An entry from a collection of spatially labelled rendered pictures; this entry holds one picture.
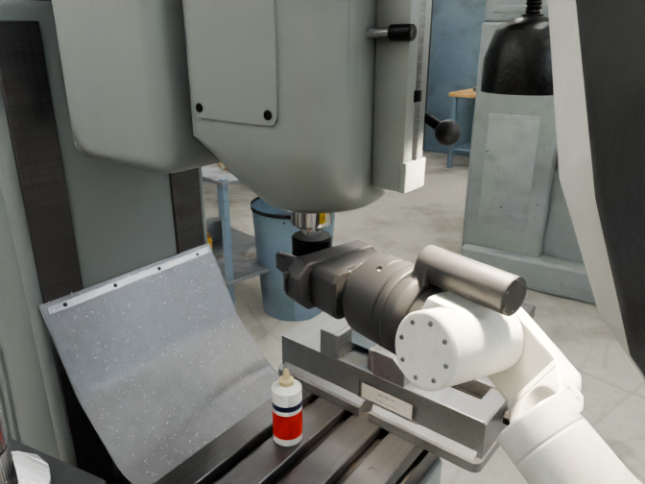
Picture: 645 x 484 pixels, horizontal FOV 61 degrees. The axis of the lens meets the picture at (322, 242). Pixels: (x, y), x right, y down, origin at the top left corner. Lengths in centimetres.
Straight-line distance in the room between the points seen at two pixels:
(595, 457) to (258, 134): 38
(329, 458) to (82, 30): 59
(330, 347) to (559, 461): 45
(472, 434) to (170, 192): 60
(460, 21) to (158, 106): 705
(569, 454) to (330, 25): 38
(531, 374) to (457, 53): 713
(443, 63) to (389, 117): 712
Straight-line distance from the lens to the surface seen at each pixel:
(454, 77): 759
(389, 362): 77
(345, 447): 79
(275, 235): 288
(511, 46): 49
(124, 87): 64
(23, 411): 99
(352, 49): 51
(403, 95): 52
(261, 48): 51
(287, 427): 77
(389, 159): 54
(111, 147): 68
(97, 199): 89
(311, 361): 87
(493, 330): 48
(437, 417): 78
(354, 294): 54
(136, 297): 94
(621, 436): 260
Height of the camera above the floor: 148
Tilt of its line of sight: 20 degrees down
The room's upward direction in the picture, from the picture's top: straight up
